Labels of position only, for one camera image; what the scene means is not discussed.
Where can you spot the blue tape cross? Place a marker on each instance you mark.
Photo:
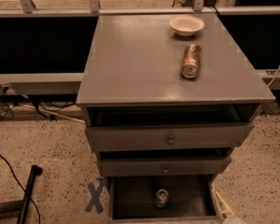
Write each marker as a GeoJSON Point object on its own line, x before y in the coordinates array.
{"type": "Point", "coordinates": [95, 196]}

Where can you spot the grey bottom drawer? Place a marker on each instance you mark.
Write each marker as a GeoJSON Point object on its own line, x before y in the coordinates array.
{"type": "Point", "coordinates": [191, 200]}

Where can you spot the brown soda can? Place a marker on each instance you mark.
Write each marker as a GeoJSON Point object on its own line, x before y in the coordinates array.
{"type": "Point", "coordinates": [191, 62]}

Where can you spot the black metal stand leg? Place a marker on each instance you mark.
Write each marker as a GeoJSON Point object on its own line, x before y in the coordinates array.
{"type": "Point", "coordinates": [21, 206]}

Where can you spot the grey wooden drawer cabinet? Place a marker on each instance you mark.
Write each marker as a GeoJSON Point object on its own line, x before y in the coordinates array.
{"type": "Point", "coordinates": [136, 61]}

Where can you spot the grey middle drawer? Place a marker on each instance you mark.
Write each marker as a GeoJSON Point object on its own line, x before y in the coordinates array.
{"type": "Point", "coordinates": [193, 161]}

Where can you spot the grey metal rail frame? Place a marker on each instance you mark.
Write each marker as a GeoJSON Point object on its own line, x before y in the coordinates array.
{"type": "Point", "coordinates": [45, 83]}

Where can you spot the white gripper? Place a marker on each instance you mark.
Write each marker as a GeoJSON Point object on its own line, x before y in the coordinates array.
{"type": "Point", "coordinates": [222, 205]}

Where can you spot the grey drawer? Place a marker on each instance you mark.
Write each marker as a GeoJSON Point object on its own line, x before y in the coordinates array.
{"type": "Point", "coordinates": [193, 161]}
{"type": "Point", "coordinates": [166, 127]}
{"type": "Point", "coordinates": [191, 200]}

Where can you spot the white paper bowl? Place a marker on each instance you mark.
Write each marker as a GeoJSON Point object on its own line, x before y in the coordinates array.
{"type": "Point", "coordinates": [186, 25]}

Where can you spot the grey top drawer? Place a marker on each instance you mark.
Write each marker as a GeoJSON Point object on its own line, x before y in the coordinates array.
{"type": "Point", "coordinates": [166, 127]}

